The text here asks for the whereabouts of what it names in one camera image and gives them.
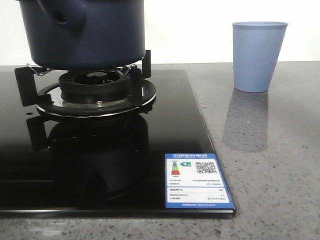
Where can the black glass gas stove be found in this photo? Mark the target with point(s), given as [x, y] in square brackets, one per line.
[99, 168]

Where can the black round gas burner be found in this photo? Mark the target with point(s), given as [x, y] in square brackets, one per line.
[88, 88]

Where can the dark blue cooking pot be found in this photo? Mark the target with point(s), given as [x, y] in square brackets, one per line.
[84, 34]

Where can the blue energy efficiency label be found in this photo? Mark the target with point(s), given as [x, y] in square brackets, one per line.
[196, 181]

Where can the light blue ribbed cup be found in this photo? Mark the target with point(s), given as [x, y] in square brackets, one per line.
[256, 48]

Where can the black pot support grate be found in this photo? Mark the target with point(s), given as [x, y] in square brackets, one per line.
[48, 101]

